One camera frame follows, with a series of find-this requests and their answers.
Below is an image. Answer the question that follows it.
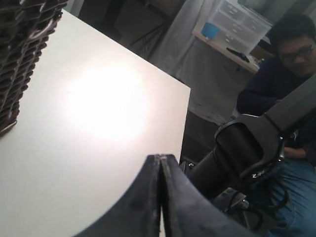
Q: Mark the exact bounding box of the black tripod in background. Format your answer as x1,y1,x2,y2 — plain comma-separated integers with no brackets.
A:
128,16,169,60

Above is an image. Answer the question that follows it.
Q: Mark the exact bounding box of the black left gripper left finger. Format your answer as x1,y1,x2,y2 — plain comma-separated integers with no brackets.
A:
77,155,160,237

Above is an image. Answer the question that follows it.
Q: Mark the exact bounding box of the person in dark sweater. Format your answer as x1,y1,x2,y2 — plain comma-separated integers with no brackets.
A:
234,13,316,237

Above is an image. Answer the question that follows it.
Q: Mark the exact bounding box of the blue cup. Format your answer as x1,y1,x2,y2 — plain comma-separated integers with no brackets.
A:
201,22,220,40

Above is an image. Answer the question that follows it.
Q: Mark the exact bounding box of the wooden desk in background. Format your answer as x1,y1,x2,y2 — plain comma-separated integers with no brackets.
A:
192,27,259,74

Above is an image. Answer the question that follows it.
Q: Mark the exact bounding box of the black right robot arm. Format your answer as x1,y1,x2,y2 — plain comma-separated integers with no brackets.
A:
189,76,316,237

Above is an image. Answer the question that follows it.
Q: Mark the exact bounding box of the clear plastic drawer unit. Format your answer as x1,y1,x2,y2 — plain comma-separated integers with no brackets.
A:
207,0,272,55

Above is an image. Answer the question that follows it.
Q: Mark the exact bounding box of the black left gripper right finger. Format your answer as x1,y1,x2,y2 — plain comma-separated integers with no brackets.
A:
159,155,256,237

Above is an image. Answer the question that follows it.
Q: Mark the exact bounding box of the brown wicker basket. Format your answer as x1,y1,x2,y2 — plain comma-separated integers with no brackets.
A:
0,0,67,135

